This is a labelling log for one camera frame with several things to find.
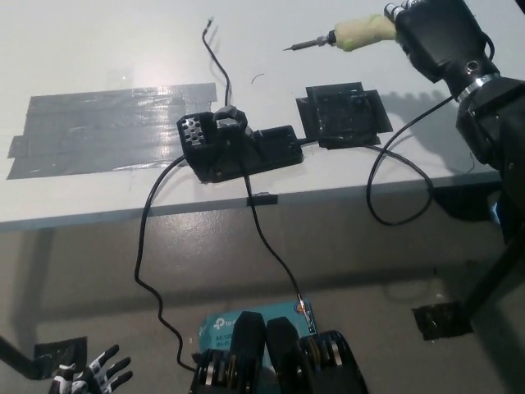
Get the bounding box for soldering iron green taped handle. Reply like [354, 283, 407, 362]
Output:
[281, 14, 399, 53]

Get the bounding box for long black wavy cable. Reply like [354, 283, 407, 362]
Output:
[134, 154, 199, 373]

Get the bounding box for large grey duct tape patch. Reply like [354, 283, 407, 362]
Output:
[6, 82, 217, 181]

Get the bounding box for black soldering iron base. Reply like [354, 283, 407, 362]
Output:
[176, 105, 305, 184]

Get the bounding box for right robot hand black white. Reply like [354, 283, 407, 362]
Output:
[383, 0, 500, 94]

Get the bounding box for black tape square patch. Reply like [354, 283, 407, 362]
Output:
[295, 81, 394, 151]

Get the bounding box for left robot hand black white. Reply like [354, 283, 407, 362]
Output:
[48, 344, 135, 394]

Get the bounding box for thin black cable bare end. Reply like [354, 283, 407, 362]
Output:
[200, 16, 233, 108]

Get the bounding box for black cable with connector end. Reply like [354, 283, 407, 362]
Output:
[242, 174, 308, 313]

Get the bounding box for teal router box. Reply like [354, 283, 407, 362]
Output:
[199, 300, 315, 364]

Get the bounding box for black soldering iron cable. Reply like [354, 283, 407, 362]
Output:
[299, 94, 459, 227]

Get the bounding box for black robot torso blocks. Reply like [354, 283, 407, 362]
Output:
[189, 310, 368, 394]

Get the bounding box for small black tape strip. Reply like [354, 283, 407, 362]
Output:
[247, 191, 278, 206]

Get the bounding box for black floor tape patch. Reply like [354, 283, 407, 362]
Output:
[412, 300, 475, 341]
[33, 336, 88, 370]

